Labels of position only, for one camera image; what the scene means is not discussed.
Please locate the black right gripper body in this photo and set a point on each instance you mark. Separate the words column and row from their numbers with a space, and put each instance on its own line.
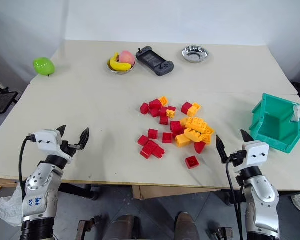
column 237, row 158

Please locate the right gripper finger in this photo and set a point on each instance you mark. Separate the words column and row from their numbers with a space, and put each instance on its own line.
column 246, row 137
column 221, row 150

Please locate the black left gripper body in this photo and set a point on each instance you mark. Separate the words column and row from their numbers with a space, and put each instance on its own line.
column 69, row 149

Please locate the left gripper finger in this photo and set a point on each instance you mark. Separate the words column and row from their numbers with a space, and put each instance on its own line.
column 84, row 137
column 62, row 131

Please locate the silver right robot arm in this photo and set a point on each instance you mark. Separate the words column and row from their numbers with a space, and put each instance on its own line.
column 261, row 200

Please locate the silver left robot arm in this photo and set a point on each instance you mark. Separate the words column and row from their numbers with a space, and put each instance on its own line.
column 40, row 190

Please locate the red building block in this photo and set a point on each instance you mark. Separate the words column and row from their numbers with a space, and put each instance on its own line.
column 148, row 150
column 171, row 108
column 154, row 112
column 167, row 137
column 186, row 108
column 155, row 103
column 192, row 162
column 199, row 147
column 159, row 152
column 176, row 127
column 143, row 140
column 152, row 133
column 163, row 111
column 164, row 120
column 144, row 108

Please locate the green plastic storage bin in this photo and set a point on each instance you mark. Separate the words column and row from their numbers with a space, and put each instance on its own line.
column 272, row 125

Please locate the black table leg base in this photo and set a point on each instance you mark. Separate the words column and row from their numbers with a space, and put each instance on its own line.
column 231, row 197
column 82, row 191

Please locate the clear bin label holder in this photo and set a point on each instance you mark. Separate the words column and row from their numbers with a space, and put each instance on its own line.
column 295, row 113

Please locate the green plastic fruit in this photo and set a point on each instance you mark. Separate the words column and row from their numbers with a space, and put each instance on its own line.
column 44, row 65

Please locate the small steel fruit bowl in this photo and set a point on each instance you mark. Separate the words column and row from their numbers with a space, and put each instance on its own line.
column 120, row 71

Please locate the yellow toy banana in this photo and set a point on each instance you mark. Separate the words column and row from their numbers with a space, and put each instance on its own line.
column 117, row 65

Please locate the white plastic bag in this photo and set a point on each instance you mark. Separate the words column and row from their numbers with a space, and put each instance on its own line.
column 8, row 207

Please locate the dark rounded shape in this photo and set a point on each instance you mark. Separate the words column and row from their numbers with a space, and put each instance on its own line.
column 125, row 228
column 187, row 227

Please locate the pink toy peach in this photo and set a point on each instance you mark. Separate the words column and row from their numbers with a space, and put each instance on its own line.
column 127, row 58

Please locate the empty steel bowl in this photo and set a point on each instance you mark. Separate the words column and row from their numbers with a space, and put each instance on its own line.
column 195, row 54

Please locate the dark grey game controller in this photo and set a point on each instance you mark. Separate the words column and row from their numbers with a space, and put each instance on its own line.
column 153, row 61

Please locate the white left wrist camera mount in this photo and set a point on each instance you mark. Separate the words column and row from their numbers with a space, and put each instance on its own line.
column 48, row 141

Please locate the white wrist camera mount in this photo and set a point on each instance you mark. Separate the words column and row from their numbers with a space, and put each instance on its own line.
column 256, row 153
column 48, row 141

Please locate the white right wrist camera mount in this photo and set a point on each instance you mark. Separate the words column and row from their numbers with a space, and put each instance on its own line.
column 256, row 153

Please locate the rusty metal bracket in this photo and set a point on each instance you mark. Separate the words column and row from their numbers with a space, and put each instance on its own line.
column 222, row 233
column 88, row 228

